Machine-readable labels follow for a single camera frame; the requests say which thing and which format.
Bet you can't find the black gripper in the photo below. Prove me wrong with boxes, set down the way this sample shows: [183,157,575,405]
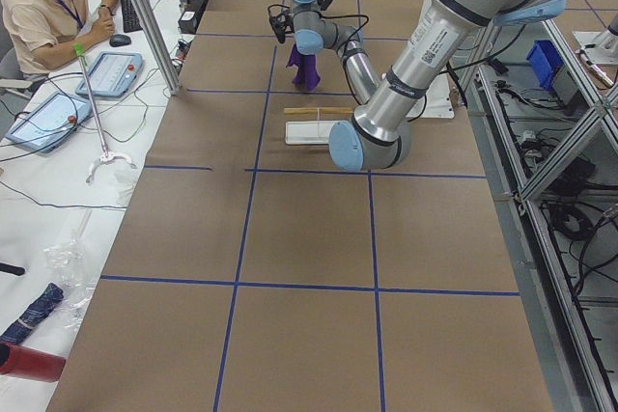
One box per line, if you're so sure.
[267,4,293,43]

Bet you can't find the purple towel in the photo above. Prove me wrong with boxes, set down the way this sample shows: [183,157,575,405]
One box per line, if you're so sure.
[286,45,321,92]

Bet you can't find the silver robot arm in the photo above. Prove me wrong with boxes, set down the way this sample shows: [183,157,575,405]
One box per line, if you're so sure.
[267,0,379,104]
[328,0,567,171]

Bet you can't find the wooden towel rack bars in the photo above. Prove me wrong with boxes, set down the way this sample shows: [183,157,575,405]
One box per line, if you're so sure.
[283,106,353,116]

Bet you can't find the white towel rack base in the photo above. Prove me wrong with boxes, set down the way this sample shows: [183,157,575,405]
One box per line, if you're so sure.
[285,121,336,146]

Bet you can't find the black keyboard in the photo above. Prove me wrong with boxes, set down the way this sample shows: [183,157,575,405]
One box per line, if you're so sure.
[120,0,142,33]

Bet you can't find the black computer mouse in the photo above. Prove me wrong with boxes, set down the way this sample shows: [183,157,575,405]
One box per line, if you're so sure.
[108,34,132,47]

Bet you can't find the teach pendant far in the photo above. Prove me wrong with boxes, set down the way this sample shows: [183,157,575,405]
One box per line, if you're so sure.
[88,51,144,99]

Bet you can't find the teach pendant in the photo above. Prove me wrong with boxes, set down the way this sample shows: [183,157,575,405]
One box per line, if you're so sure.
[6,92,92,153]
[88,51,144,99]

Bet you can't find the reacher grabber stick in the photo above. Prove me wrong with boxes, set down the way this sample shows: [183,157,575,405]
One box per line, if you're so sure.
[73,43,137,184]

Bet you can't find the seated man beige shirt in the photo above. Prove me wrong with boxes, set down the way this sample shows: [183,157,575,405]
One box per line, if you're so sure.
[1,0,119,83]

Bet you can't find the teach pendant near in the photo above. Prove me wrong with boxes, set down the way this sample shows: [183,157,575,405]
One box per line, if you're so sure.
[6,92,92,153]

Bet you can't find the blue plastic bin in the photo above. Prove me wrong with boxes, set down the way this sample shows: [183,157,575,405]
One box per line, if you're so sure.
[526,40,564,92]

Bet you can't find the clear plastic wrap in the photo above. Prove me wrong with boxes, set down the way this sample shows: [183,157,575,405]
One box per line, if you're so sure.
[43,209,98,332]

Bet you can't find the folded blue umbrella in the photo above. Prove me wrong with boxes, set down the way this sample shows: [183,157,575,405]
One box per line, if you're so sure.
[1,283,64,344]

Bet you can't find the red bottle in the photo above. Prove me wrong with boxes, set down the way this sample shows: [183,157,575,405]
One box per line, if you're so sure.
[1,343,66,383]

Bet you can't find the aluminium frame post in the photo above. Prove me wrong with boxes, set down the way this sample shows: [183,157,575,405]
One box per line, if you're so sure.
[131,0,181,96]

